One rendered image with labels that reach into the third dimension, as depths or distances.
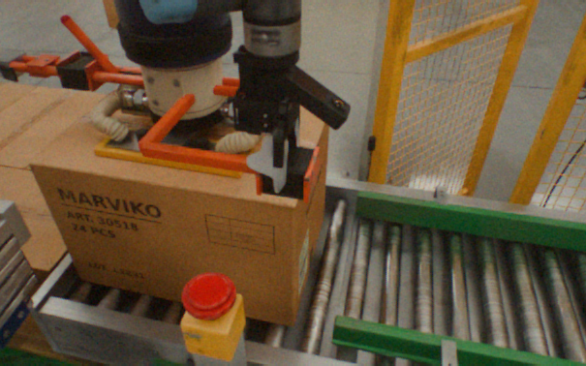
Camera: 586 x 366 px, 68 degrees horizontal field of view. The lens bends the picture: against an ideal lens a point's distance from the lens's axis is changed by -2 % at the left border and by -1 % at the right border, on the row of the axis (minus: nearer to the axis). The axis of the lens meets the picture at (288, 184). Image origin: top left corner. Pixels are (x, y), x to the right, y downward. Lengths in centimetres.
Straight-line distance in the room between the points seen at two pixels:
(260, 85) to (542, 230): 104
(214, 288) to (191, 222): 38
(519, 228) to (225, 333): 103
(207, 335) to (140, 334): 52
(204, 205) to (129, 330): 39
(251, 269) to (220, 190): 22
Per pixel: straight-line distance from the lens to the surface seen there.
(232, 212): 90
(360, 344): 111
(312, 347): 112
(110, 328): 117
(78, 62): 115
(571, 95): 143
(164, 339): 111
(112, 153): 102
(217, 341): 63
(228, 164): 73
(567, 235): 149
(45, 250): 149
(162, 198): 95
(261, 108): 62
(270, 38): 58
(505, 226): 143
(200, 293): 60
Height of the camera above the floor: 151
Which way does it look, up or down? 39 degrees down
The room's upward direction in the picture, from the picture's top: straight up
